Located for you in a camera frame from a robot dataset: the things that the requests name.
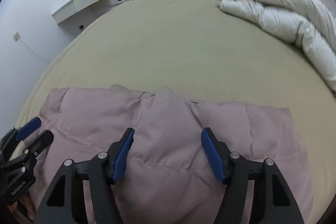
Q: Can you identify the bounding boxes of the wall power socket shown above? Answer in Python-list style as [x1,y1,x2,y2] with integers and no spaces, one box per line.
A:
[13,32,21,42]

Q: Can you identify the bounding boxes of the person's right hand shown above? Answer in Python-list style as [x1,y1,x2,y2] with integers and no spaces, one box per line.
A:
[7,192,36,223]

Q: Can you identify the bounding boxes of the white floating desk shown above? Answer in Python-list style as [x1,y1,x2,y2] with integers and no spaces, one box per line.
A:
[52,0,101,24]

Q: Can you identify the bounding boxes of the white folded duvet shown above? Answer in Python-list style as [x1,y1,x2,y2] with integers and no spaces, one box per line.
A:
[217,0,335,92]

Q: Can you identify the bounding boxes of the black power cable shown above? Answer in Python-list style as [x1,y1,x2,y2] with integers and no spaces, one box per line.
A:
[19,39,52,63]

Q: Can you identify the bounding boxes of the mauve puffer jacket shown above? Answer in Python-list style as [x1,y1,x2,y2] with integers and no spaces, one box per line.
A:
[29,85,313,223]

